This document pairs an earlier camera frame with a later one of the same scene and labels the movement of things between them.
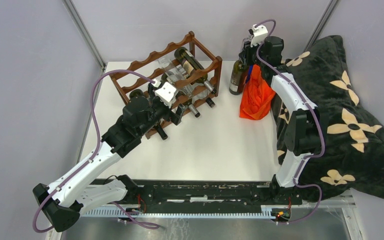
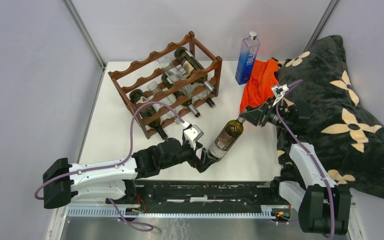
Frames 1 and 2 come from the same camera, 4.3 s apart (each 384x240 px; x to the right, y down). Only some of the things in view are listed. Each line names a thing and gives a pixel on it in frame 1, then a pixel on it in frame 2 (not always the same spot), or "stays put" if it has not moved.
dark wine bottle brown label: x=193 y=67 stays put
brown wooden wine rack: x=180 y=76 stays put
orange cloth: x=256 y=97 stays put
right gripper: x=245 y=54 → x=254 y=116
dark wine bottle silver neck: x=238 y=76 → x=228 y=136
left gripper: x=175 y=118 → x=201 y=164
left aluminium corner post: x=73 y=13 stays put
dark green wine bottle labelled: x=138 y=93 stays put
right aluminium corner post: x=321 y=23 stays put
